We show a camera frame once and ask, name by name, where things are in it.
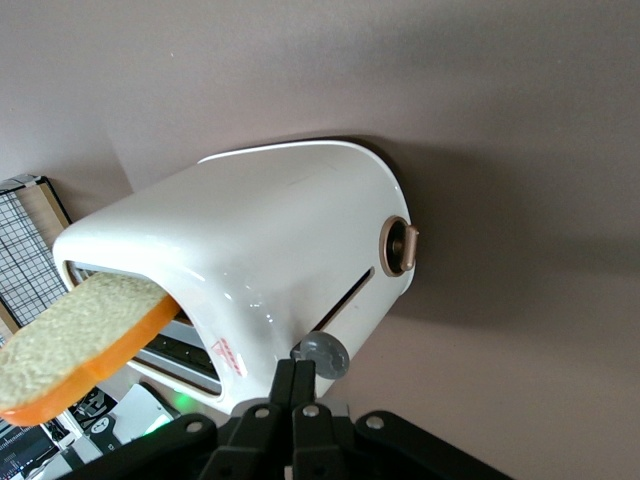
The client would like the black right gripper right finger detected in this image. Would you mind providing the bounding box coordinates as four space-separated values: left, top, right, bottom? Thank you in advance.
292 360 361 480

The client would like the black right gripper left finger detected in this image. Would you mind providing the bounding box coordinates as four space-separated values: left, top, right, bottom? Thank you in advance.
199 358 297 480

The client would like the grey toaster lever knob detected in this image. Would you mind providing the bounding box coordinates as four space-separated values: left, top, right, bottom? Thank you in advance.
289 331 351 381

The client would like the copper toaster dial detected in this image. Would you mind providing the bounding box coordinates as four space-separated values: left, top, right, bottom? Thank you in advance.
382 214 420 277

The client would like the white two-slot toaster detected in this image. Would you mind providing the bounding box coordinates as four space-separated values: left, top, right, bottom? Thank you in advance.
52 138 421 416

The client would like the toast bread slice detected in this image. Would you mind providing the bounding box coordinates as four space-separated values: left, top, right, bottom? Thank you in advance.
0 271 180 428

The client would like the wire basket with wooden shelf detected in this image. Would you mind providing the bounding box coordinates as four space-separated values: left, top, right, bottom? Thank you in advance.
0 173 74 341

